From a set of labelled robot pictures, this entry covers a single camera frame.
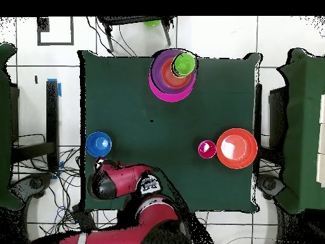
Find blue bowl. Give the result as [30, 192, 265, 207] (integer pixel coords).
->
[85, 131, 113, 158]

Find pink bowl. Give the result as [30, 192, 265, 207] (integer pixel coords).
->
[149, 73, 197, 103]

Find purple bowl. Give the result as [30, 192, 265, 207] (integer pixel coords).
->
[149, 48, 197, 94]

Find small orange bowl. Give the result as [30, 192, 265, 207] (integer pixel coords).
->
[161, 57, 193, 90]

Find red cup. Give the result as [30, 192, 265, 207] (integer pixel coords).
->
[197, 140, 217, 160]

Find green cup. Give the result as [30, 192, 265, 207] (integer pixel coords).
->
[172, 52, 197, 77]

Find green bowl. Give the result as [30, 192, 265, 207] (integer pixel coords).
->
[143, 19, 162, 28]

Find black power brick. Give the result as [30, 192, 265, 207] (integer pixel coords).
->
[71, 203, 96, 231]

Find black cross beam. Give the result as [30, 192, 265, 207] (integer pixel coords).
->
[11, 141, 56, 163]

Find dark green tablecloth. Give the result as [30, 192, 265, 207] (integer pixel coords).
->
[77, 50, 263, 214]

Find blue tape strip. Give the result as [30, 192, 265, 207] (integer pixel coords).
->
[47, 78, 62, 97]

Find green side table cloth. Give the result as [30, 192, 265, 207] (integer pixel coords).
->
[0, 42, 24, 211]
[275, 47, 325, 215]

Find large orange bowl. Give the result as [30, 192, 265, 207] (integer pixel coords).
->
[216, 128, 259, 170]

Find black metal stool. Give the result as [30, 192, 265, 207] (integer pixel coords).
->
[96, 15, 176, 53]

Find white boxes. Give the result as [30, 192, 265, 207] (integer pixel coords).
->
[315, 93, 325, 189]

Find cable bundle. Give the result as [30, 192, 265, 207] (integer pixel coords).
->
[11, 133, 86, 236]

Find black pedestal foot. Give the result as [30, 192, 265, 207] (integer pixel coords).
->
[10, 172, 55, 203]
[256, 173, 286, 201]

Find black upright post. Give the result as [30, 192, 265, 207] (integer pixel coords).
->
[46, 79, 60, 172]

